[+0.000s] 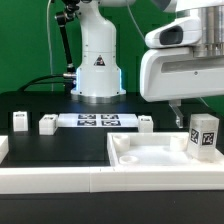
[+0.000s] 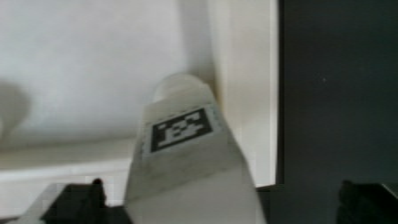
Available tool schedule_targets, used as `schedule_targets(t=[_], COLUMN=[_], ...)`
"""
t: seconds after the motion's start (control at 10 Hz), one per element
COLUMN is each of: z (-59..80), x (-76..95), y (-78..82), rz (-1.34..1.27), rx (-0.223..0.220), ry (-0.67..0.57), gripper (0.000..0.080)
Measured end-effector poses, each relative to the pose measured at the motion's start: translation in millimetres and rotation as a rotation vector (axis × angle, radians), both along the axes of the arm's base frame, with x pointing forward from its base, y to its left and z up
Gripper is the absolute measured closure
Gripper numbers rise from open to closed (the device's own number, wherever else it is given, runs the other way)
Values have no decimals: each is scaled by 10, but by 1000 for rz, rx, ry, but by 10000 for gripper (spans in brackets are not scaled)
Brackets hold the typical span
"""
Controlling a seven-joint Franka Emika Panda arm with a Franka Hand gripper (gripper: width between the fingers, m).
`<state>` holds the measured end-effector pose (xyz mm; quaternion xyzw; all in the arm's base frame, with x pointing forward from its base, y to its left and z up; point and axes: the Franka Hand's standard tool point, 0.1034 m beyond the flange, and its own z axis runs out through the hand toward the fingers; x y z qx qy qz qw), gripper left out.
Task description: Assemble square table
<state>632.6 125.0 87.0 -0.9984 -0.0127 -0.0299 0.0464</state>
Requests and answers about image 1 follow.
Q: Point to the white square tabletop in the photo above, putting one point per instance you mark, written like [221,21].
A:
[154,149]

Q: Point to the white U-shaped obstacle fence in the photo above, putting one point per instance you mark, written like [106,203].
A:
[111,178]

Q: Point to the white marker base plate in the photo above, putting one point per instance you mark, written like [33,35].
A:
[97,120]

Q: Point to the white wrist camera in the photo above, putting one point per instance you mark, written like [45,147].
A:
[181,32]

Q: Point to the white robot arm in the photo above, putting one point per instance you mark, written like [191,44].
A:
[99,78]

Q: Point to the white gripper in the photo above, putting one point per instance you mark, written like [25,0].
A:
[171,74]

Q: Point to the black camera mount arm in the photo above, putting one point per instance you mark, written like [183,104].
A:
[62,18]

